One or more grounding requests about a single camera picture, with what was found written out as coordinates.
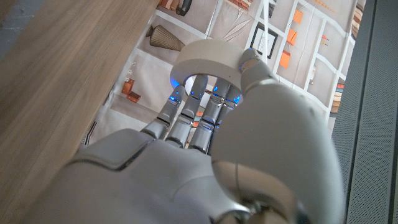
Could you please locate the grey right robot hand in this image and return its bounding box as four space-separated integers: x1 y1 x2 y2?
18 47 346 224

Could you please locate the white masking tape roll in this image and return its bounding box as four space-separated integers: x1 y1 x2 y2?
169 39 249 94

